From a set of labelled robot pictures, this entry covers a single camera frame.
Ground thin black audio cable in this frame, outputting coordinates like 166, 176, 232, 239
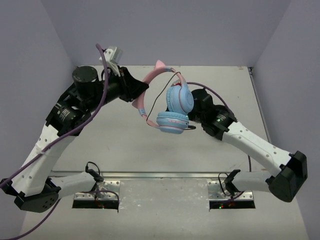
145, 71, 197, 131

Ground pink blue cat-ear headphones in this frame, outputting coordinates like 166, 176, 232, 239
132, 60, 194, 134

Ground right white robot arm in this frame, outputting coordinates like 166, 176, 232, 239
188, 88, 308, 203

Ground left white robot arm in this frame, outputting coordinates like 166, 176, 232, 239
0, 66, 149, 213

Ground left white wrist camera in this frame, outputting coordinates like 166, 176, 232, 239
103, 46, 123, 77

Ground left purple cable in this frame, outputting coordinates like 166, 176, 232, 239
0, 43, 121, 240

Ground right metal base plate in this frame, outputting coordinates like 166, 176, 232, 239
207, 178, 254, 202

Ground metal base plate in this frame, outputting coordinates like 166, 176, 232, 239
73, 180, 121, 201
207, 178, 254, 202

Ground metal table rail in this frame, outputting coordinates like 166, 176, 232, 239
49, 170, 271, 179

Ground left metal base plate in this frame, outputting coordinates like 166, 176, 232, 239
73, 180, 121, 201

